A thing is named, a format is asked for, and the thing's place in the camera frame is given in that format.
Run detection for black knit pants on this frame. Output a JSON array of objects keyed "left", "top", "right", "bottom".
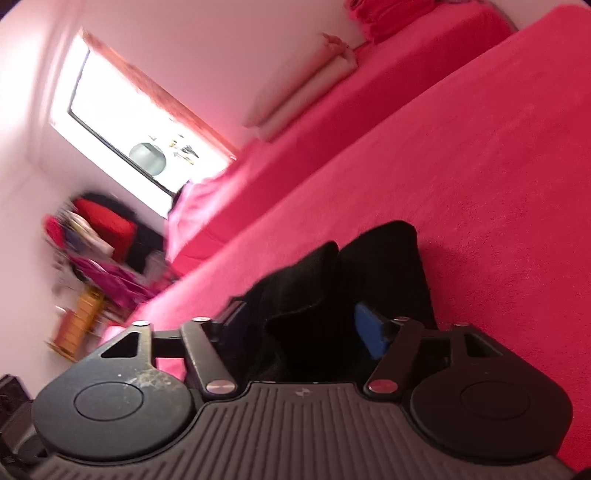
[{"left": 212, "top": 221, "right": 437, "bottom": 385}]

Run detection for wooden stool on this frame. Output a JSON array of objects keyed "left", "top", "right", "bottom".
[{"left": 47, "top": 287, "right": 105, "bottom": 362}]

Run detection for hanging red and black clothes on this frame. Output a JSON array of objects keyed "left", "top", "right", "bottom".
[{"left": 41, "top": 191, "right": 179, "bottom": 319}]

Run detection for small black cloth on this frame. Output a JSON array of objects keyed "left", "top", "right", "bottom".
[{"left": 167, "top": 181, "right": 192, "bottom": 216}]

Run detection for near bed red cover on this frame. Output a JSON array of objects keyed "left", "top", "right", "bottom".
[{"left": 98, "top": 4, "right": 591, "bottom": 474}]

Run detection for window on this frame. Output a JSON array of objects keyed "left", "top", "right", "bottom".
[{"left": 50, "top": 30, "right": 235, "bottom": 216}]

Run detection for far bed red sheet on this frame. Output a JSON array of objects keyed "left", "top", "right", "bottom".
[{"left": 166, "top": 1, "right": 516, "bottom": 274}]

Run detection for lower beige folded blanket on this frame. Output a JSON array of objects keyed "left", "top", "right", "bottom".
[{"left": 256, "top": 49, "right": 358, "bottom": 142}]

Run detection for beige folded blanket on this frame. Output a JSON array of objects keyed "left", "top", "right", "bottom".
[
  {"left": 256, "top": 49, "right": 358, "bottom": 142},
  {"left": 242, "top": 33, "right": 349, "bottom": 128}
]

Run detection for upper beige folded blanket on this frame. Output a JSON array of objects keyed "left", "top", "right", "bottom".
[{"left": 242, "top": 33, "right": 349, "bottom": 128}]

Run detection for red folded towel stack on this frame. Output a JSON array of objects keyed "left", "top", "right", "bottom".
[{"left": 345, "top": 0, "right": 437, "bottom": 44}]

